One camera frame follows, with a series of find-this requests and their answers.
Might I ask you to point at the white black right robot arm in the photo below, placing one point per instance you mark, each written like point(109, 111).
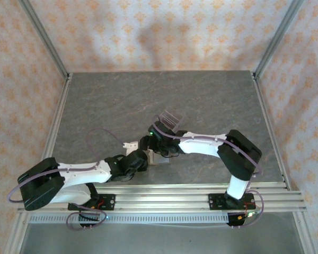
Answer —
point(198, 146)

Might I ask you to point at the grey metal sheet panel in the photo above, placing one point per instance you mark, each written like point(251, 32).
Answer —
point(161, 239)

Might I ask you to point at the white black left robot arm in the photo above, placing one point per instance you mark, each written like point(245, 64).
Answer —
point(82, 177)

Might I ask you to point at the grey card holder wallet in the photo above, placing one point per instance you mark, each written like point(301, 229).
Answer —
point(160, 158)

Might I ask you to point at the black electronics module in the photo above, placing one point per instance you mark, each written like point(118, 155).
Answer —
point(88, 218)
point(234, 219)

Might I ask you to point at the aluminium table edge rail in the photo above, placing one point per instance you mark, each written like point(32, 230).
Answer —
point(175, 186)

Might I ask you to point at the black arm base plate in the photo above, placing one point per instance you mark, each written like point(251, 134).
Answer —
point(110, 202)
point(214, 202)

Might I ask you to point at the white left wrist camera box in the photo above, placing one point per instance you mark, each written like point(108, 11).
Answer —
point(130, 148)

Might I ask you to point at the aluminium table side rail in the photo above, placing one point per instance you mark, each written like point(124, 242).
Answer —
point(59, 111)
point(267, 119)

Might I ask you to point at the aluminium frame bar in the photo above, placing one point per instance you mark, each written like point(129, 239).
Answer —
point(304, 235)
point(17, 235)

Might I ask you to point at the aluminium frame post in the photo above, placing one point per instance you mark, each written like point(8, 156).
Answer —
point(277, 37)
point(45, 37)

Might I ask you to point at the clear acrylic card stand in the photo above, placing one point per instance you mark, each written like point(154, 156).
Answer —
point(172, 119)

